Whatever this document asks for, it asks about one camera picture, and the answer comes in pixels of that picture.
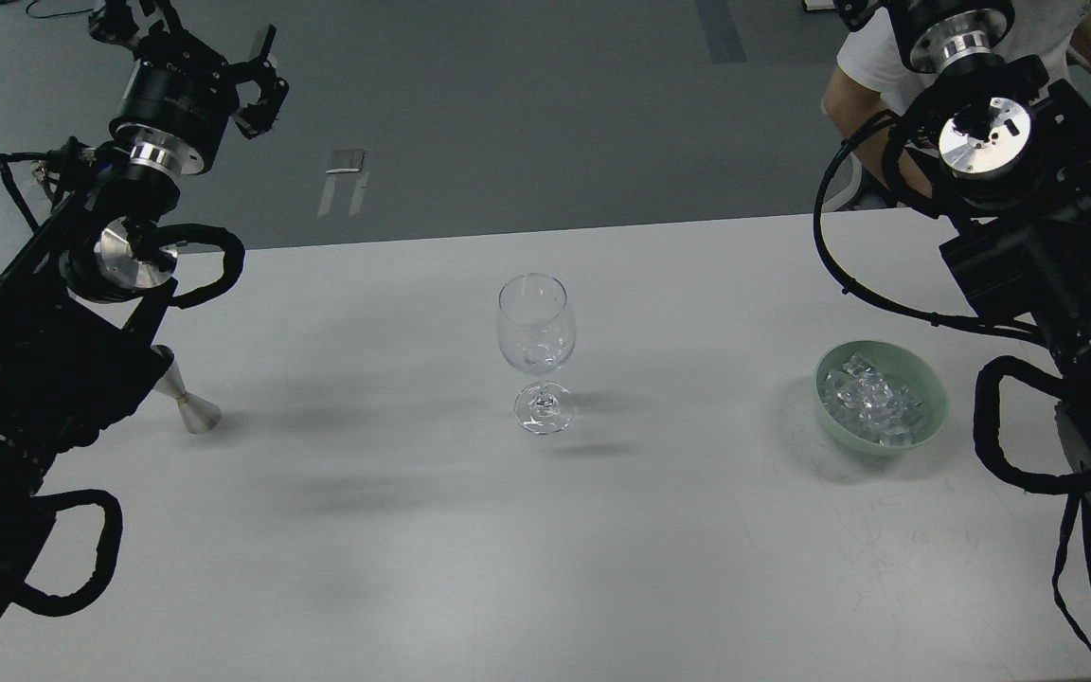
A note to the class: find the person in white shirt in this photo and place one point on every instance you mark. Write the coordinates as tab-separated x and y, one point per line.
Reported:
869	76

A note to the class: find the green bowl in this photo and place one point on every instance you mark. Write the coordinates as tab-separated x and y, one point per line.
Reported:
897	362

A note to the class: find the steel double jigger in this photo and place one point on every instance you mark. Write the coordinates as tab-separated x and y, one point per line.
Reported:
197	414

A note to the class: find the clear ice cubes pile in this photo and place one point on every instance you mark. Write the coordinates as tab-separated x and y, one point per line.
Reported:
873	405

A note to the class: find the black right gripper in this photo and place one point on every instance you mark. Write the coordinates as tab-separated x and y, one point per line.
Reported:
932	35

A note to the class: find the clear wine glass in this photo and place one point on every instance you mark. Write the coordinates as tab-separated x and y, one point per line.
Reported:
537	333

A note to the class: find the metal floor plate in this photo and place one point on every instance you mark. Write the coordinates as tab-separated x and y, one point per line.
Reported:
344	183

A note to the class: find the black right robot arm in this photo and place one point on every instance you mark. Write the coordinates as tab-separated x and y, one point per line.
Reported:
1001	150

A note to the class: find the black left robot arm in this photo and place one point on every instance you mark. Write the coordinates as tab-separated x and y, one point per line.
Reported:
81	303

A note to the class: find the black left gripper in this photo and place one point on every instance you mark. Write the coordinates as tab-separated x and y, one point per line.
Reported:
176	98

